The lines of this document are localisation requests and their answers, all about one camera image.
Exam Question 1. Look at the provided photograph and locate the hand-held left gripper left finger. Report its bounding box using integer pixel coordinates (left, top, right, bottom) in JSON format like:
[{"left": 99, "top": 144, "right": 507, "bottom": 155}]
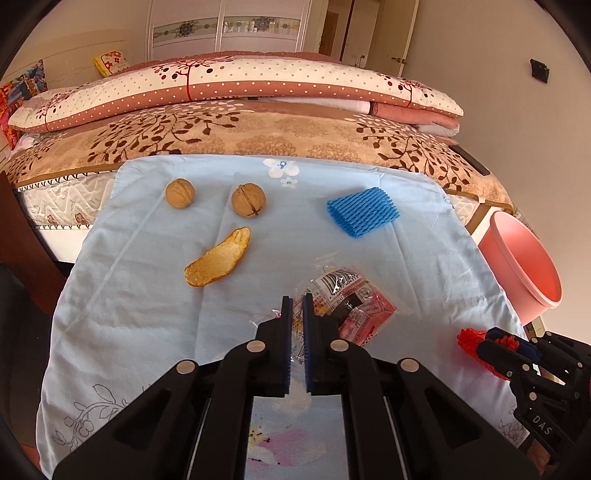
[{"left": 52, "top": 296, "right": 294, "bottom": 480}]

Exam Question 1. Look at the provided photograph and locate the orange peel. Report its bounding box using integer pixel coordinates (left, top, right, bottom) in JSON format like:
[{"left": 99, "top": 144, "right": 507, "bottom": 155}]
[{"left": 184, "top": 226, "right": 252, "bottom": 288}]

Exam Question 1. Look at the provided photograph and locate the dark wooden furniture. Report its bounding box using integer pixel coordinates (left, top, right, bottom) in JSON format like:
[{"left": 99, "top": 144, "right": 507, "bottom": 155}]
[{"left": 0, "top": 171, "right": 71, "bottom": 319}]

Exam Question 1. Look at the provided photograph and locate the white headboard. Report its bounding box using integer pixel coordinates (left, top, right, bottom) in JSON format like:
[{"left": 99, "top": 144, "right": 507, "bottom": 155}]
[{"left": 0, "top": 37, "right": 151, "bottom": 95}]

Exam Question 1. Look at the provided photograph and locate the yellow floral pillow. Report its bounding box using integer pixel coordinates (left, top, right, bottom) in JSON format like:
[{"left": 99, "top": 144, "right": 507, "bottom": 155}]
[{"left": 93, "top": 50, "right": 130, "bottom": 77}]

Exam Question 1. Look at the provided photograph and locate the light blue floral cloth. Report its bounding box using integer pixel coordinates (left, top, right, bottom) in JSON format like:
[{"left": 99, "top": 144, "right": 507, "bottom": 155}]
[{"left": 37, "top": 154, "right": 532, "bottom": 480}]

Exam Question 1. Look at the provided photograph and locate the red dotted bed cover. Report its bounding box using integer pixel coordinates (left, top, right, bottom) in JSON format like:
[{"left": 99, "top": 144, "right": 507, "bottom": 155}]
[{"left": 139, "top": 50, "right": 345, "bottom": 65}]

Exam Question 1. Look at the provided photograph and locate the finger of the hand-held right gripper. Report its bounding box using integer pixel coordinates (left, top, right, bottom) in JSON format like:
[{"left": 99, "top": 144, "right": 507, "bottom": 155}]
[
  {"left": 477, "top": 338, "right": 579, "bottom": 468},
  {"left": 488, "top": 328, "right": 591, "bottom": 417}
]

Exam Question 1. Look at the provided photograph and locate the pink plastic bucket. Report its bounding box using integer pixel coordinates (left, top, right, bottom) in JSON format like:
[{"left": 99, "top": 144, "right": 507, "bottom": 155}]
[{"left": 478, "top": 210, "right": 563, "bottom": 326}]

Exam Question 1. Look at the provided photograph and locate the walnut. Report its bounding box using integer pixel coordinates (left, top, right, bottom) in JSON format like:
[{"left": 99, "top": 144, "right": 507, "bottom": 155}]
[
  {"left": 165, "top": 179, "right": 196, "bottom": 210},
  {"left": 231, "top": 183, "right": 267, "bottom": 217}
]

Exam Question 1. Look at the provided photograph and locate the brown leaf-print blanket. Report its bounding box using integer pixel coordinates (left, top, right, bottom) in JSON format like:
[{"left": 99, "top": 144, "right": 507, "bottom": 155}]
[{"left": 7, "top": 102, "right": 514, "bottom": 209}]

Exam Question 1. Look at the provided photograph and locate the colourful printed cushion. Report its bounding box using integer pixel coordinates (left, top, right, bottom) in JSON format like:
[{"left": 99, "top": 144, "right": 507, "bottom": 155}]
[{"left": 0, "top": 60, "right": 49, "bottom": 151}]

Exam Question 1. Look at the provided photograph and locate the folded pink blanket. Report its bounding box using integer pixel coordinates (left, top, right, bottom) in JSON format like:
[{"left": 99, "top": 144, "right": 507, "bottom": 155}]
[{"left": 369, "top": 102, "right": 462, "bottom": 137}]

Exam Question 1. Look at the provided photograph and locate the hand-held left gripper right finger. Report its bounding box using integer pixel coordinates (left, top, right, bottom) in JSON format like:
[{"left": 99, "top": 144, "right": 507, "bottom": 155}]
[{"left": 302, "top": 292, "right": 541, "bottom": 480}]

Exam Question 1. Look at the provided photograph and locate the cream door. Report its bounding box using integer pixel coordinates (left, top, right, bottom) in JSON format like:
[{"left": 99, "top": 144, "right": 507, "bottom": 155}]
[{"left": 369, "top": 0, "right": 421, "bottom": 77}]

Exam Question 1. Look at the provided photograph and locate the red clear snack wrapper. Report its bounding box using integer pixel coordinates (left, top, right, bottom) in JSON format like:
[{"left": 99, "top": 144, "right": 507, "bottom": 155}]
[{"left": 252, "top": 263, "right": 400, "bottom": 366}]

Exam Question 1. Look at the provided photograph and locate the folded tree-print quilt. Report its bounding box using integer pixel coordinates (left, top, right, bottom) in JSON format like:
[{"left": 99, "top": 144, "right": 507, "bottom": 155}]
[{"left": 8, "top": 54, "right": 464, "bottom": 134}]

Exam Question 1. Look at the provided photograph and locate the black phone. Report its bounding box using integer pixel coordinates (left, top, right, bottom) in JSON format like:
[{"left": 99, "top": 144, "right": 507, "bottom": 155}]
[{"left": 449, "top": 144, "right": 491, "bottom": 176}]

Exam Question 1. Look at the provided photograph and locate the wooden bed frame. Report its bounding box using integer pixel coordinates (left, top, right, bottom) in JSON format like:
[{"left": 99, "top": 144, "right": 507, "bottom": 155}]
[{"left": 464, "top": 200, "right": 516, "bottom": 236}]

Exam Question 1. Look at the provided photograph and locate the blue foam fruit net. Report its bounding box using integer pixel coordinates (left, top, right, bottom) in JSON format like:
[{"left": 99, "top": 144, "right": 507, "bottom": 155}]
[{"left": 326, "top": 187, "right": 402, "bottom": 239}]

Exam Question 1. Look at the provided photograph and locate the white wardrobe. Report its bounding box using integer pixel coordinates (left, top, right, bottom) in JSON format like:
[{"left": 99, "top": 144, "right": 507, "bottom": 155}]
[{"left": 147, "top": 0, "right": 331, "bottom": 55}]

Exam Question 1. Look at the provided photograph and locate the red foam fruit net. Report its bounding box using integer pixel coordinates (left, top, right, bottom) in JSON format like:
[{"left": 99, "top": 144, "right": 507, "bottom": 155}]
[{"left": 456, "top": 327, "right": 520, "bottom": 382}]

